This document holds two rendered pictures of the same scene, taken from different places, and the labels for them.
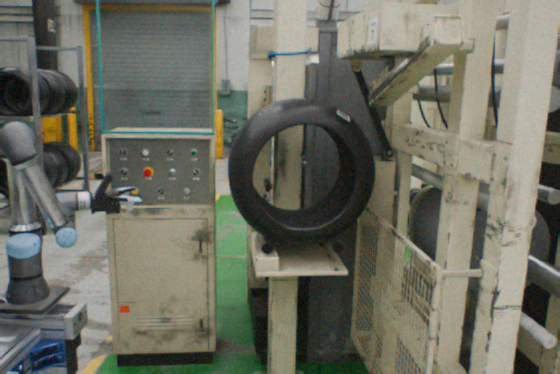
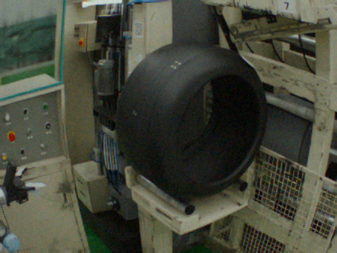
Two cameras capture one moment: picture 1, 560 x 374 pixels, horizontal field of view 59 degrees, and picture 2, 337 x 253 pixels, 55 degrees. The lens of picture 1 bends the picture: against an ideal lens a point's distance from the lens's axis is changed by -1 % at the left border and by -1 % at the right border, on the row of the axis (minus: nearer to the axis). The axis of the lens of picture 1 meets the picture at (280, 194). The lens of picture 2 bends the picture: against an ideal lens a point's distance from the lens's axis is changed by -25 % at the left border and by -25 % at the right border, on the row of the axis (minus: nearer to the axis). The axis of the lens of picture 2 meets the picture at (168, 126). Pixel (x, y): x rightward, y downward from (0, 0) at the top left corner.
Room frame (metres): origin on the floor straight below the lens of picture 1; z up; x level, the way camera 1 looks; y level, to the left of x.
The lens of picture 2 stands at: (0.79, 0.69, 1.69)
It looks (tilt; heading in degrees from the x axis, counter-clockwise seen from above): 21 degrees down; 332
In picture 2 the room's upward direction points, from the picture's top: straight up
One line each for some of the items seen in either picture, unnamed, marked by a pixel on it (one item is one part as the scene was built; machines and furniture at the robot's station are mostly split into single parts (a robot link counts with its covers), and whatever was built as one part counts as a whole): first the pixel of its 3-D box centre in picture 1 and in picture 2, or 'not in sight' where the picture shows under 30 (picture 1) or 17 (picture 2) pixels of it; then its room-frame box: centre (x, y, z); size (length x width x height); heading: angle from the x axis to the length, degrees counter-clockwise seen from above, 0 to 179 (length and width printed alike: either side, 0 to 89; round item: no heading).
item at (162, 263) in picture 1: (165, 245); (28, 196); (2.66, 0.64, 0.63); 0.56 x 0.41 x 1.27; 97
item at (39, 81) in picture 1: (36, 133); not in sight; (5.35, 2.63, 0.96); 1.36 x 0.71 x 1.92; 178
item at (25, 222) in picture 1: (21, 192); not in sight; (1.88, 1.00, 1.09); 0.15 x 0.12 x 0.55; 24
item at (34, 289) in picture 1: (27, 284); not in sight; (1.75, 0.95, 0.77); 0.15 x 0.15 x 0.10
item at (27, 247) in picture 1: (24, 254); not in sight; (1.76, 0.95, 0.88); 0.13 x 0.12 x 0.14; 24
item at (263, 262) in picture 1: (263, 250); (163, 205); (2.03, 0.07, 0.83); 0.36 x 0.09 x 0.06; 7
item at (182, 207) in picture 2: (263, 235); (163, 193); (2.02, 0.07, 0.90); 0.35 x 0.05 x 0.05; 7
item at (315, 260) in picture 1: (296, 258); (191, 202); (2.05, -0.07, 0.80); 0.37 x 0.36 x 0.02; 97
